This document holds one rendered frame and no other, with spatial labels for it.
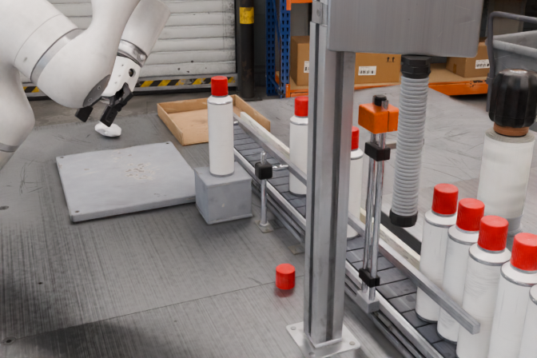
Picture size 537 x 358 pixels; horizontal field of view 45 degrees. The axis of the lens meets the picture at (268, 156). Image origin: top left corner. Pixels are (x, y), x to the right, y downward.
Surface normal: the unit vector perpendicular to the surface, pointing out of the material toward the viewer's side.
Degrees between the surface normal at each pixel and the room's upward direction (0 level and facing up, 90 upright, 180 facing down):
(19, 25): 71
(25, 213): 0
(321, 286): 90
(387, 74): 91
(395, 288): 0
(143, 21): 59
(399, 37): 90
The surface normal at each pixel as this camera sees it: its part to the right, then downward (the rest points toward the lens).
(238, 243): 0.00, -0.93
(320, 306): 0.37, 0.34
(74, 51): 0.18, -0.34
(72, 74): 0.16, 0.20
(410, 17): -0.22, 0.36
